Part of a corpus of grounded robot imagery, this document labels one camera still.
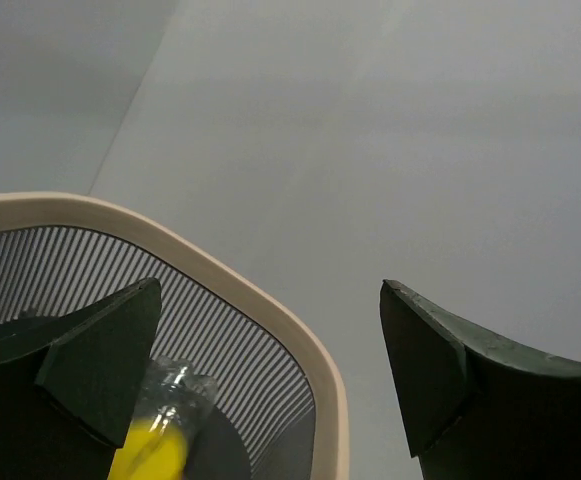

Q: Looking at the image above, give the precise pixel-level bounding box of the yellow label clear bottle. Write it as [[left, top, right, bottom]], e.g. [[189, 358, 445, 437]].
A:
[[108, 357, 218, 480]]

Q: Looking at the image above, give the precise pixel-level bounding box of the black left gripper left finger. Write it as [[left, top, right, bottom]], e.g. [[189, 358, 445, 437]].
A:
[[0, 278, 162, 479]]

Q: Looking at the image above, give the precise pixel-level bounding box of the grey mesh waste bin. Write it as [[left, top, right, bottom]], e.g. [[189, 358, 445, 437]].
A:
[[0, 192, 350, 479]]

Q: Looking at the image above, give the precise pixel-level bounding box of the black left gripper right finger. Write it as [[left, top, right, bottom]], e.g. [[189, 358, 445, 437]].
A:
[[380, 280, 581, 479]]

